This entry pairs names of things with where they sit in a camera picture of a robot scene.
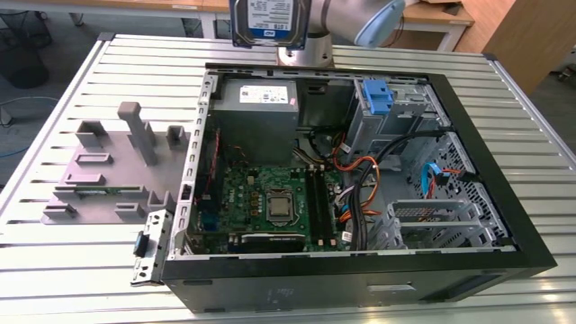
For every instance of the hard disk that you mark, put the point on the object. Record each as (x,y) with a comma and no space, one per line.
(269,20)

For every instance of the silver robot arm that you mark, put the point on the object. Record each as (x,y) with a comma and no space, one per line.
(310,54)

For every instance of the metal disk bay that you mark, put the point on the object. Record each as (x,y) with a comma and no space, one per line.
(426,204)

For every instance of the CPU socket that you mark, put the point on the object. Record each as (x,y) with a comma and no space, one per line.
(281,193)

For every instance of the grey power supply unit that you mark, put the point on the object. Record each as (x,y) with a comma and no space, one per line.
(252,135)

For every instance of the green motherboard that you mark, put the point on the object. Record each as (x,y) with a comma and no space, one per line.
(242,182)

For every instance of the black RAM slot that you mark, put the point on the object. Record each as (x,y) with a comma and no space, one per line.
(313,202)
(325,209)

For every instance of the silver CPU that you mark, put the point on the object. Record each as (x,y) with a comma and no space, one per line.
(280,206)

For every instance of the grey metal drive cage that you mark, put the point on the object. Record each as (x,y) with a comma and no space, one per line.
(368,128)

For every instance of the black graphics card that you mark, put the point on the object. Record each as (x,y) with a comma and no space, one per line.
(269,241)

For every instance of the blue plastic drive latch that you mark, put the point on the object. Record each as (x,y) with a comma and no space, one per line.
(377,98)

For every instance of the black PC case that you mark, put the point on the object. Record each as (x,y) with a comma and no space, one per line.
(314,283)

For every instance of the grey parts rack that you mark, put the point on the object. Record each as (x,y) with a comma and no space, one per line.
(112,168)

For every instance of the blue VGA connector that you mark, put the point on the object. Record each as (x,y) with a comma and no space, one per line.
(140,244)

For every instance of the green RAM stick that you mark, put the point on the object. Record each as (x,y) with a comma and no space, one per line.
(96,191)

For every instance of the small wooden desk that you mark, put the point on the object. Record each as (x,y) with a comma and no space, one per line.
(440,17)

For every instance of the long wooden desk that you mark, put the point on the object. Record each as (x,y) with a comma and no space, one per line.
(134,4)

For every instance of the wooden cabinet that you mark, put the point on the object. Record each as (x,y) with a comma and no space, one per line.
(530,40)

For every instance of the black bin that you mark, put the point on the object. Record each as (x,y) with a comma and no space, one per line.
(22,64)

